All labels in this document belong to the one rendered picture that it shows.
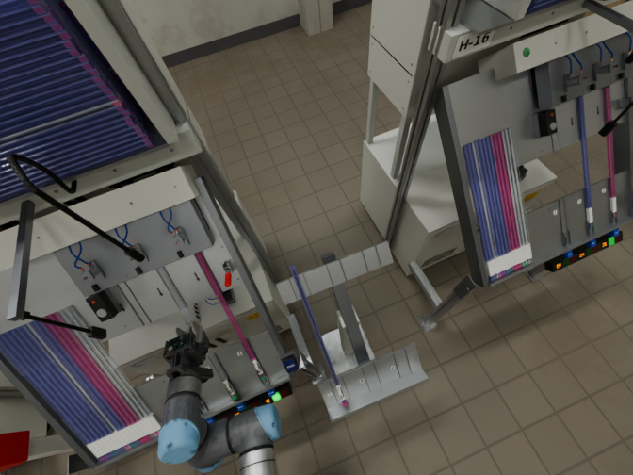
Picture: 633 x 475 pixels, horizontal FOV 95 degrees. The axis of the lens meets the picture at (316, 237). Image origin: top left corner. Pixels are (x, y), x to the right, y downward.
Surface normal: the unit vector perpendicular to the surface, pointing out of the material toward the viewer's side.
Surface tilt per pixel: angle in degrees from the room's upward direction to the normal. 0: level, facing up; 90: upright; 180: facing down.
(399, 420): 0
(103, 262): 47
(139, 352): 0
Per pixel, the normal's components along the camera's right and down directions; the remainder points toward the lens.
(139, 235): 0.22, 0.26
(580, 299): -0.10, -0.47
